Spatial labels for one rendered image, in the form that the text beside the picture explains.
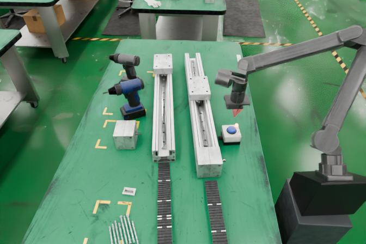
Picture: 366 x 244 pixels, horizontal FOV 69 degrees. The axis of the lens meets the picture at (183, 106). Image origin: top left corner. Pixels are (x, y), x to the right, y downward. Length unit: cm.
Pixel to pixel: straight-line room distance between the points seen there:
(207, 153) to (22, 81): 206
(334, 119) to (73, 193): 103
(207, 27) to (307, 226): 212
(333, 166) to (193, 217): 53
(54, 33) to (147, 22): 111
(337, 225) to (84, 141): 113
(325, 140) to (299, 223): 33
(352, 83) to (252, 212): 59
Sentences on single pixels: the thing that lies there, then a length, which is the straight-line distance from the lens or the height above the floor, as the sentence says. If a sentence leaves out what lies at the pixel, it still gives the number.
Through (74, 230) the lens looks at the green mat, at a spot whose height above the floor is 78.
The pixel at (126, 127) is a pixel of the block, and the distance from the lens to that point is 125.
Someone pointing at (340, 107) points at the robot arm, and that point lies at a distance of 108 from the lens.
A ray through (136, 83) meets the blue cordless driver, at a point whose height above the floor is 99.
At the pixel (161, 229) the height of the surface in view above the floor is 81.
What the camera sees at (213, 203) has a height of 81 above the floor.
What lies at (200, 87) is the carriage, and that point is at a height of 90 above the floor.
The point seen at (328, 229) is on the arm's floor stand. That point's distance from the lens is 123.
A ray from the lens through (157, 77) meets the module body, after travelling 155.
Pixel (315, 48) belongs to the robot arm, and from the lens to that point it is 110.
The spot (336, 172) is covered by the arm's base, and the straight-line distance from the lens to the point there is 107.
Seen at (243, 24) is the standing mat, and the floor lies 1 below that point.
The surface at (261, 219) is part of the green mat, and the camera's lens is 112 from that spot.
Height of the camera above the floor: 176
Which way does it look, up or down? 42 degrees down
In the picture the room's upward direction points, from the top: straight up
